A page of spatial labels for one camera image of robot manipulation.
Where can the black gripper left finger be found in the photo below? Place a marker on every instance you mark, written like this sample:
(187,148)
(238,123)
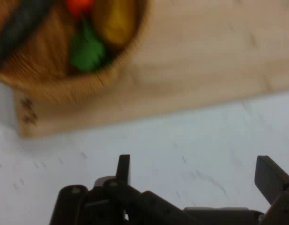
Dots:
(116,206)

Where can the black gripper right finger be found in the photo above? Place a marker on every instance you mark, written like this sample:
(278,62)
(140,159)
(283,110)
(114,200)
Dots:
(275,182)

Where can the dark green cucumber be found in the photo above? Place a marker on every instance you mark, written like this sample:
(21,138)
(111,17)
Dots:
(17,28)

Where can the bamboo cutting board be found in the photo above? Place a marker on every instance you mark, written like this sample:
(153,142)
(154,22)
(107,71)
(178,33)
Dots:
(193,58)

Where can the woven wicker basket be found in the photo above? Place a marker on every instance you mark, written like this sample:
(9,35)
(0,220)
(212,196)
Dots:
(41,70)

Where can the red carrot with green leaves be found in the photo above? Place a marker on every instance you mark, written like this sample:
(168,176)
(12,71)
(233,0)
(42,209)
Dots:
(86,51)

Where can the yellow-brown potato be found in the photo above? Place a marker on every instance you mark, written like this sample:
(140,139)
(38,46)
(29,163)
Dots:
(116,21)

